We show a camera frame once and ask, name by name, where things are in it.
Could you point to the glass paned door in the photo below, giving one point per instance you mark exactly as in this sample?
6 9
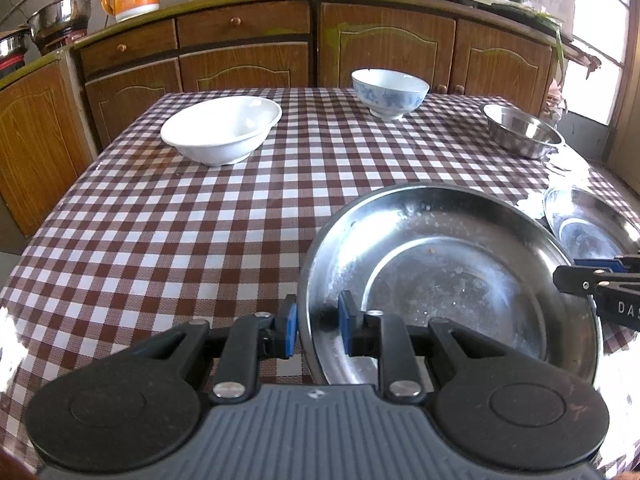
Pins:
600 10

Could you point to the black flat cooktop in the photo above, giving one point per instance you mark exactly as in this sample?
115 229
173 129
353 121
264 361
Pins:
515 10

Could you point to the stainless steel bowl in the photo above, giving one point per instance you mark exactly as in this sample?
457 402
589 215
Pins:
520 132

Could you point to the dark wooden stick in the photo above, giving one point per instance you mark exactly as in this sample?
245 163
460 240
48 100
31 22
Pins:
582 55

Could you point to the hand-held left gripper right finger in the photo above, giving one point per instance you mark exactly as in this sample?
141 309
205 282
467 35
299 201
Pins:
347 325

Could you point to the wooden cabinet with drawers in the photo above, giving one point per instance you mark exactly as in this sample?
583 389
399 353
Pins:
240 67

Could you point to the white bowl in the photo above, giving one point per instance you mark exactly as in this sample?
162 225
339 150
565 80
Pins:
220 130

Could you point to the pink plastic bags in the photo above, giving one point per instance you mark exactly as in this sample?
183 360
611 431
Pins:
554 100

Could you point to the red black induction cooker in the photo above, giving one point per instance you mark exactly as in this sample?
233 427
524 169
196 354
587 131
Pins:
10 66
60 41

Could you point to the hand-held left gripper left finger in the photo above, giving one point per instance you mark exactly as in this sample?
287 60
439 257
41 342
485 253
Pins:
286 330

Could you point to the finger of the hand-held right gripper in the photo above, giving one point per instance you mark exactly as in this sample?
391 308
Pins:
595 262
570 277

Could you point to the brown checkered tablecloth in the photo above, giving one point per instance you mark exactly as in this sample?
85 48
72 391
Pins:
175 240

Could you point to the stainless steel plate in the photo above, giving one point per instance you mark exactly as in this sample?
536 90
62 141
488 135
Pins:
585 225
450 280

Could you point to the single-door wooden cabinet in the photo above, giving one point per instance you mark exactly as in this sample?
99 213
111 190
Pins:
35 135

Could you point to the steel pot with lid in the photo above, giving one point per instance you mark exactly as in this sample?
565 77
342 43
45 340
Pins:
12 45

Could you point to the green onion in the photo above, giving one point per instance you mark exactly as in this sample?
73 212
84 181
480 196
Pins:
558 45

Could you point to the blue patterned bowl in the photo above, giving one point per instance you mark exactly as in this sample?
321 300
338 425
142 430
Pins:
390 97

